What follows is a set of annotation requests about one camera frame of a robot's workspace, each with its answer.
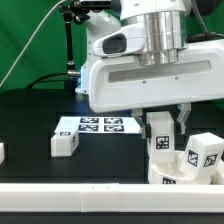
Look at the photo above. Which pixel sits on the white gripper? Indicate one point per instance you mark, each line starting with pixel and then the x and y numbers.
pixel 121 83

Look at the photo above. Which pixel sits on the white round stool seat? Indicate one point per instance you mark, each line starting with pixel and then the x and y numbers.
pixel 169 173

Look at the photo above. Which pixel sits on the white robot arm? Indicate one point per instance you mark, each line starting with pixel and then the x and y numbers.
pixel 139 56

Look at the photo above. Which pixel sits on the white paper marker sheet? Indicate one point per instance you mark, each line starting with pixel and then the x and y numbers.
pixel 102 125

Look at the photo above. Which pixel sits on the white left block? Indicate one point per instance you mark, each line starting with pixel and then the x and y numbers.
pixel 2 153

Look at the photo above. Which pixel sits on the white front rail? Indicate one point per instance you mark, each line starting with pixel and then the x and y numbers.
pixel 111 198

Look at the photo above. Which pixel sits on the black camera on mount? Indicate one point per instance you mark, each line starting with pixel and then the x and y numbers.
pixel 92 4

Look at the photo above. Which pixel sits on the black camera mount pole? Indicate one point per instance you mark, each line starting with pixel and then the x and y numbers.
pixel 73 75

